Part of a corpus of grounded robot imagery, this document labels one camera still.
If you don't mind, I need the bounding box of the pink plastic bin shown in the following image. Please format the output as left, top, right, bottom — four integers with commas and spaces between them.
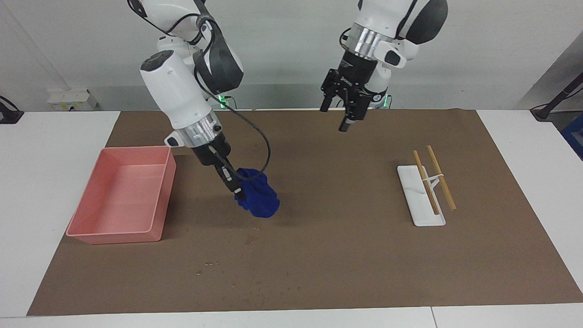
66, 145, 177, 245

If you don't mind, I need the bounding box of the blue object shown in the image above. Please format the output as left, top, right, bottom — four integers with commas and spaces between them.
560, 114, 583, 161

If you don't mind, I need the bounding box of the white rack with wooden rods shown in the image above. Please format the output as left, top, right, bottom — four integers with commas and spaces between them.
397, 145, 457, 227

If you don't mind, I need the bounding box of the black table clamp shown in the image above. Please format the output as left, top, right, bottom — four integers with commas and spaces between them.
0, 96, 24, 124

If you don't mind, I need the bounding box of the blue towel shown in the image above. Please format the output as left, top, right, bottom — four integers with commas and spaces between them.
234, 168, 280, 219

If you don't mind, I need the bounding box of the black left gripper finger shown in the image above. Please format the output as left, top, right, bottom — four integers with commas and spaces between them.
320, 84, 336, 113
338, 89, 368, 133

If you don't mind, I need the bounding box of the black stand pole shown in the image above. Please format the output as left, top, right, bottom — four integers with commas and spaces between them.
531, 73, 583, 121

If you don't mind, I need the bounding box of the white wall socket box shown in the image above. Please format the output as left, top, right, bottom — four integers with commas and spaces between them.
47, 89, 97, 111

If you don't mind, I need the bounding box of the brown table mat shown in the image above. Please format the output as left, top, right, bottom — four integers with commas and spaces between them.
26, 108, 583, 317

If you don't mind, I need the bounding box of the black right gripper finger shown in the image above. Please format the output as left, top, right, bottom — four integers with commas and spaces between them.
225, 163, 244, 191
217, 164, 246, 201

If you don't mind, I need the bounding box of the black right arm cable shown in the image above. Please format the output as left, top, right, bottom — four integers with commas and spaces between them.
128, 0, 272, 183

